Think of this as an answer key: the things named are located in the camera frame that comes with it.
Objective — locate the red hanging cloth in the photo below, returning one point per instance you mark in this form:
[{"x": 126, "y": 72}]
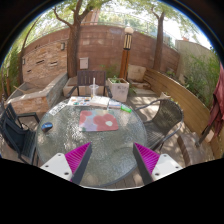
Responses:
[{"x": 217, "y": 111}]

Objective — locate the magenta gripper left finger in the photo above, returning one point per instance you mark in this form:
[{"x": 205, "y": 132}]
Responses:
[{"x": 70, "y": 166}]

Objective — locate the open book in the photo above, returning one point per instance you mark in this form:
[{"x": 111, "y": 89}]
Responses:
[{"x": 99, "y": 101}]

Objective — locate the wicker patio chair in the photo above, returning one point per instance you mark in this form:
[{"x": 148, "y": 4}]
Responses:
[{"x": 166, "y": 122}]

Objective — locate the white wall box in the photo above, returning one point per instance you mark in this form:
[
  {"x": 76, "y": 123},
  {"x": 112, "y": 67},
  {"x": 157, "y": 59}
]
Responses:
[{"x": 84, "y": 63}]

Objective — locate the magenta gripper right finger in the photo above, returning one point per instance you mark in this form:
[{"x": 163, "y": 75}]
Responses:
[{"x": 153, "y": 166}]

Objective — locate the floral mouse pad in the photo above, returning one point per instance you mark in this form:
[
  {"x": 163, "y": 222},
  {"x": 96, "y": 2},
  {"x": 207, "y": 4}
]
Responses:
[{"x": 97, "y": 120}]

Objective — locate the dark wooden slat chair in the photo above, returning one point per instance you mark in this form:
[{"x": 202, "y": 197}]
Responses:
[{"x": 87, "y": 78}]

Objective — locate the thin tree trunk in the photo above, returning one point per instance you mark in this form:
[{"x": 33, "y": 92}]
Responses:
[{"x": 159, "y": 42}]

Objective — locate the large tree trunk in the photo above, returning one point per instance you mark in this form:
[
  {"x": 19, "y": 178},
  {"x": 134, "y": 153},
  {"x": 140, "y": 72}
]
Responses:
[{"x": 79, "y": 10}]

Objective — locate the black metal chair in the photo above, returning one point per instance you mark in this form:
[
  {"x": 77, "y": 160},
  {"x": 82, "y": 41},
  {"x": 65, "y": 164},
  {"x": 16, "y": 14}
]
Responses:
[{"x": 19, "y": 139}]

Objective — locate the garden lamp post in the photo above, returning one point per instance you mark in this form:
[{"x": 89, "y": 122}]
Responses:
[{"x": 126, "y": 52}]

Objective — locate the curved wooden bench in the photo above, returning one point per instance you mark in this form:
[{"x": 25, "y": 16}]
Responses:
[{"x": 196, "y": 114}]

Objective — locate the round glass patio table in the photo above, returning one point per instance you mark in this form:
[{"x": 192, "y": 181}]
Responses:
[{"x": 112, "y": 156}]

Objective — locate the plastic cup with straw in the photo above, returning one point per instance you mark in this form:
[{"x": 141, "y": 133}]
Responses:
[{"x": 93, "y": 88}]

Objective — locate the dark blue computer mouse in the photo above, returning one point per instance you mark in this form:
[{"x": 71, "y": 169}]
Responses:
[{"x": 46, "y": 127}]

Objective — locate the square concrete planter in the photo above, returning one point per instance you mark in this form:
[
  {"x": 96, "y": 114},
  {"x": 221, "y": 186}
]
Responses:
[{"x": 119, "y": 88}]

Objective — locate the watercolour paint palette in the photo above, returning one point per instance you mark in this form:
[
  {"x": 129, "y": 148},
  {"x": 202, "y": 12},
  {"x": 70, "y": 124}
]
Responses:
[{"x": 79, "y": 101}]

